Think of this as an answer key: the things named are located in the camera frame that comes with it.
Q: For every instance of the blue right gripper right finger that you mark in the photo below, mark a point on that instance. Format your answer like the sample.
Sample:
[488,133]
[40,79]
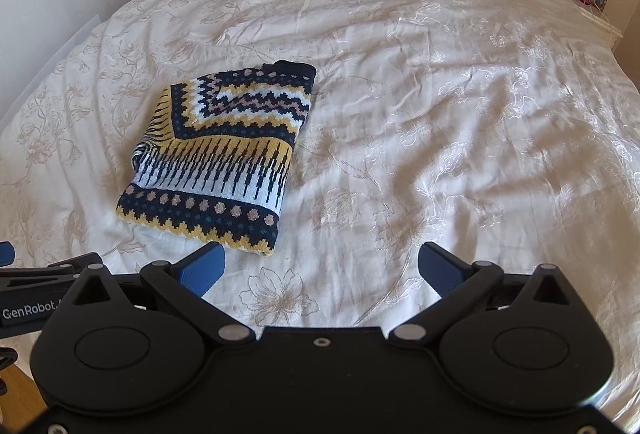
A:
[461,287]

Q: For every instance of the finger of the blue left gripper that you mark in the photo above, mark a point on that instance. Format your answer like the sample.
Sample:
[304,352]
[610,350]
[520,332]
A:
[7,253]

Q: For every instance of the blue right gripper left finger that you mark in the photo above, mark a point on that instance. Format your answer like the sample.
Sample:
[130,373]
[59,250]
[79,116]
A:
[180,288]

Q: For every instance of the navy yellow patterned knit sweater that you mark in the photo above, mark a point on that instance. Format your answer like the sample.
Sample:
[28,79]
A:
[213,161]

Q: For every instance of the white floral bedspread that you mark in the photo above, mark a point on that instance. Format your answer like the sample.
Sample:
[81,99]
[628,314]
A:
[503,130]

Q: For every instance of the cream right nightstand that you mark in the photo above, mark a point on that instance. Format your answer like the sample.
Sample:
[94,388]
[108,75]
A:
[610,34]

